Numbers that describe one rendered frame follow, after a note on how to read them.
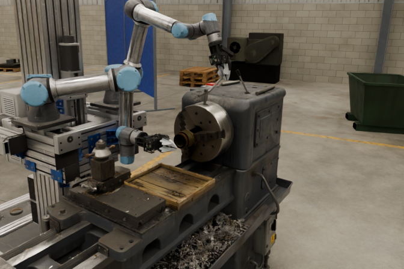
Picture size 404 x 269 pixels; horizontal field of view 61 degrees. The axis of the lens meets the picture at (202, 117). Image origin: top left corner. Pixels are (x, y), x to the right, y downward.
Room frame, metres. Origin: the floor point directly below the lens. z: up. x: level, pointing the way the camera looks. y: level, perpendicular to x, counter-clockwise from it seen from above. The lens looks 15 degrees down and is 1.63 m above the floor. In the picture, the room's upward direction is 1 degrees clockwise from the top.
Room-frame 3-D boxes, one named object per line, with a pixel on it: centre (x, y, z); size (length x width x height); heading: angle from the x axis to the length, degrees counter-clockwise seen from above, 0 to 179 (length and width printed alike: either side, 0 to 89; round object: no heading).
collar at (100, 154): (1.30, 0.41, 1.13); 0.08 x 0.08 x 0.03
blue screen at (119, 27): (8.36, 1.87, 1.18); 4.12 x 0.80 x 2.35; 28
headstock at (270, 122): (2.12, -0.21, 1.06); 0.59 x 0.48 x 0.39; 146
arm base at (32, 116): (1.68, 0.81, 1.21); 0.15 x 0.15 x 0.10
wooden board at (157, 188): (1.53, 0.16, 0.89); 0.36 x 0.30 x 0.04; 56
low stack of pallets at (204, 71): (9.98, 0.07, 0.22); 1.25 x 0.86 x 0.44; 159
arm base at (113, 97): (2.10, 0.55, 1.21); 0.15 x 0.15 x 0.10
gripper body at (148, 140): (1.57, 0.25, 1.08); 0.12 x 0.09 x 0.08; 56
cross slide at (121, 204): (1.26, 0.36, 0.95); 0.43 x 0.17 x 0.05; 56
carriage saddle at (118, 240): (1.21, 0.37, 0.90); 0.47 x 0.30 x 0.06; 56
